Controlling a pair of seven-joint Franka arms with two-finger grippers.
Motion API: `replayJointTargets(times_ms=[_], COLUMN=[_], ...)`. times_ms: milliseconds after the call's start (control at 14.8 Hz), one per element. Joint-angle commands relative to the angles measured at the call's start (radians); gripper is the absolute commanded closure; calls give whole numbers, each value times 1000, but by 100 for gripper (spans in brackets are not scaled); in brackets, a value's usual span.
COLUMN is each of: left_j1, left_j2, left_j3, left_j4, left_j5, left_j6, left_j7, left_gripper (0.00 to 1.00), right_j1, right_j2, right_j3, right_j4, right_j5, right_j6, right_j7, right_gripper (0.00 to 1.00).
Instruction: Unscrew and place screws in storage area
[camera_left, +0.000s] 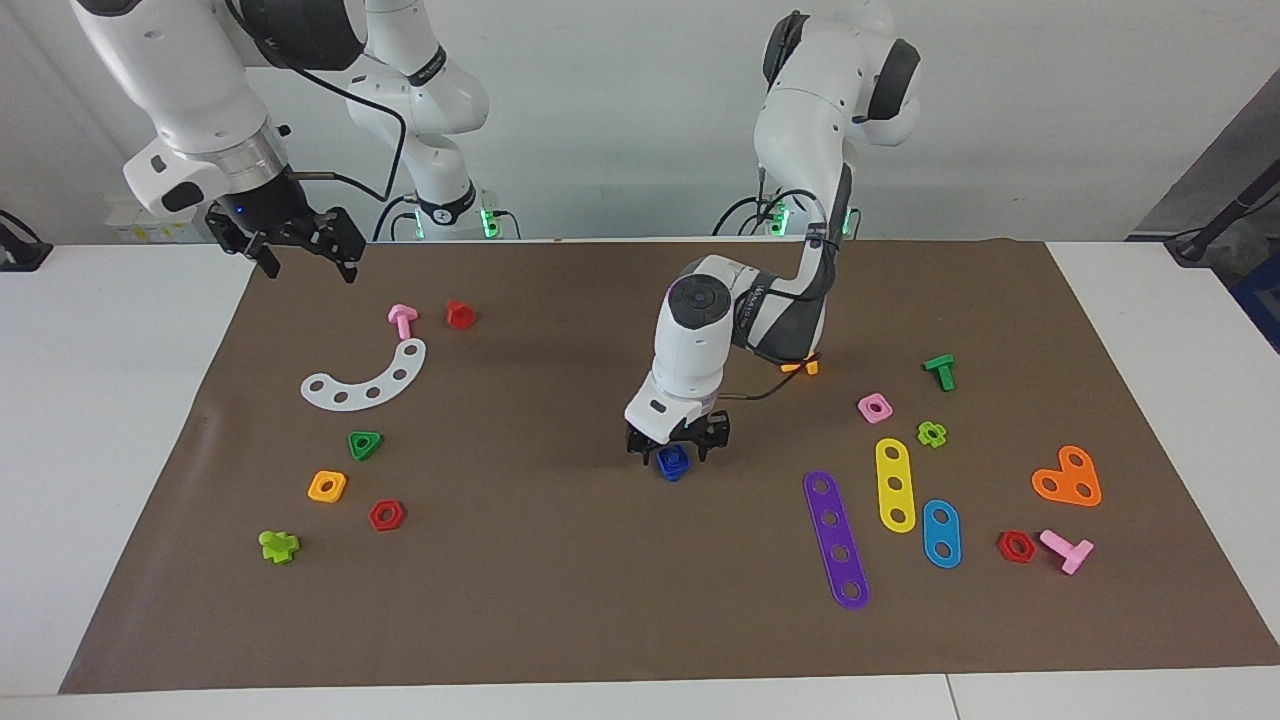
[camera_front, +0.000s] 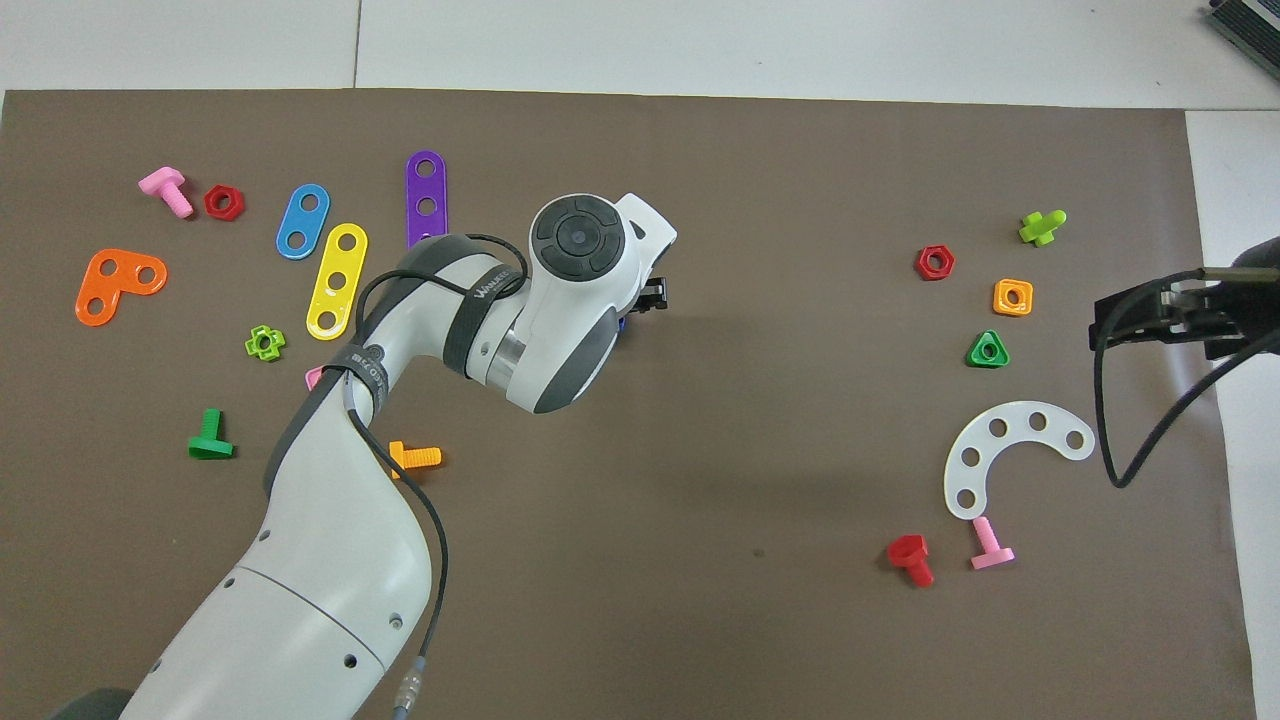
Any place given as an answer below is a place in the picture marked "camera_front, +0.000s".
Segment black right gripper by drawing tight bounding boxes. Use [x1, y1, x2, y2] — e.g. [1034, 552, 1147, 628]
[1090, 272, 1247, 363]

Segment lime cross-head bolt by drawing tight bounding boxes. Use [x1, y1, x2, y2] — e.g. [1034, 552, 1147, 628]
[1018, 209, 1068, 248]

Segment white curved perforated plate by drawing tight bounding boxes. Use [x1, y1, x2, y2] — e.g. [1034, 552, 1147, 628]
[943, 401, 1097, 521]

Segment brown table mat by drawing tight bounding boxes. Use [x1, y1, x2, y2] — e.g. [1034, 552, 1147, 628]
[0, 88, 1259, 720]

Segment purple four-hole plate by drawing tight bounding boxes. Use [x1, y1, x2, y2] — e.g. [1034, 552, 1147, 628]
[405, 150, 449, 251]

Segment orange plastic bolt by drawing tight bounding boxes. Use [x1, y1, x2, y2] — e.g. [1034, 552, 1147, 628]
[388, 440, 443, 481]

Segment pink plastic bolt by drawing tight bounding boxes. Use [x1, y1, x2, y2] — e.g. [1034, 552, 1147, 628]
[969, 515, 1016, 572]
[138, 166, 195, 219]

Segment yellow three-hole plate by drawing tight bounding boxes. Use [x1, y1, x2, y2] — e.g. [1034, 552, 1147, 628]
[305, 222, 369, 342]

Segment grey ribbed device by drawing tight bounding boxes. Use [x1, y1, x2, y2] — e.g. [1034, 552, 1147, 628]
[1205, 0, 1280, 56]

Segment red plastic bolt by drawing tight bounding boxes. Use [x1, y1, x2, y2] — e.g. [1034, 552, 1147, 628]
[886, 534, 936, 589]

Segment blue two-hole plate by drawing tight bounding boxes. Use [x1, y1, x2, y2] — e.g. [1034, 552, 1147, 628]
[275, 183, 332, 261]

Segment green plastic bolt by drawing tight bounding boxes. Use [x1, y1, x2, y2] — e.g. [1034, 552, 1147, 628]
[187, 408, 236, 461]

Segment orange heart-shaped plate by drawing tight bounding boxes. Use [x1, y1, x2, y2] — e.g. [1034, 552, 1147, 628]
[75, 248, 169, 328]

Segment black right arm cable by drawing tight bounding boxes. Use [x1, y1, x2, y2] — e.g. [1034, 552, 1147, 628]
[1093, 266, 1280, 490]

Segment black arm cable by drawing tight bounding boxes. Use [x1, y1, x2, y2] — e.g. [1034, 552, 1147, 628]
[340, 233, 531, 720]
[1093, 266, 1280, 490]

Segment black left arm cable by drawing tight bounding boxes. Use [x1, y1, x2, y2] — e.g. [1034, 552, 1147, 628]
[340, 233, 531, 720]

